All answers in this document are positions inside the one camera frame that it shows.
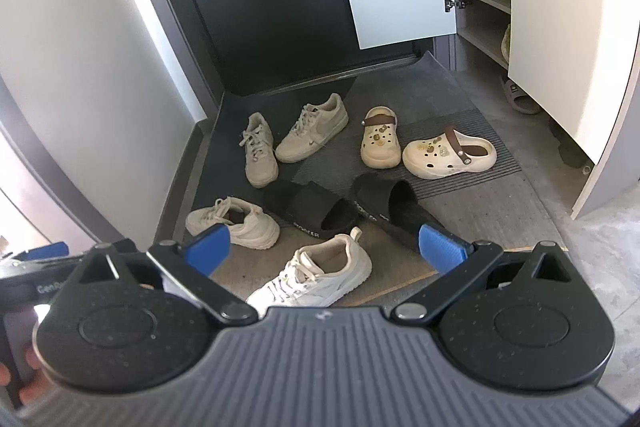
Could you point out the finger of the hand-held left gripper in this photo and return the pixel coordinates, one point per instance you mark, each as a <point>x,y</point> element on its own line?
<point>55,249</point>

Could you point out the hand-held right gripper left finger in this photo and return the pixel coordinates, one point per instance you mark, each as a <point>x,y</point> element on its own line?
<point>207,249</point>

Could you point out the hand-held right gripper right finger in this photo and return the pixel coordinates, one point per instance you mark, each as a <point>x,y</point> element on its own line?
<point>442,249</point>

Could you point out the white chunky sneaker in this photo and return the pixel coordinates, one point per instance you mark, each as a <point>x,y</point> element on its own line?
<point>312,277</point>
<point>240,224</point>

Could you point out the black slide sandal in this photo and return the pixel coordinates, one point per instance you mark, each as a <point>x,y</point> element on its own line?
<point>305,212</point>
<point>395,207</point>

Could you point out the beige lace-up sneaker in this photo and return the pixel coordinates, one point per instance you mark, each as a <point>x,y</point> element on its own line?
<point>260,149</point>
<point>312,127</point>

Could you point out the white cabinet door round sticker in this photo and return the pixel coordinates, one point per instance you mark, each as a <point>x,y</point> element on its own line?
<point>575,32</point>

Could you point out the person's left hand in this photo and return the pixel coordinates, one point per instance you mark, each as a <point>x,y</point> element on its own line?
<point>32,359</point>

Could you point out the grey striped door mat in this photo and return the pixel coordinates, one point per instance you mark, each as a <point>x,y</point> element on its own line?
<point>475,132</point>

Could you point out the black boot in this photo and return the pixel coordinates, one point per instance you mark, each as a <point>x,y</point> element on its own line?
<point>567,147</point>

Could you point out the beige slide sandal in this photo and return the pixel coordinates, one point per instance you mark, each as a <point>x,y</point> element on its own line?
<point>520,99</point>

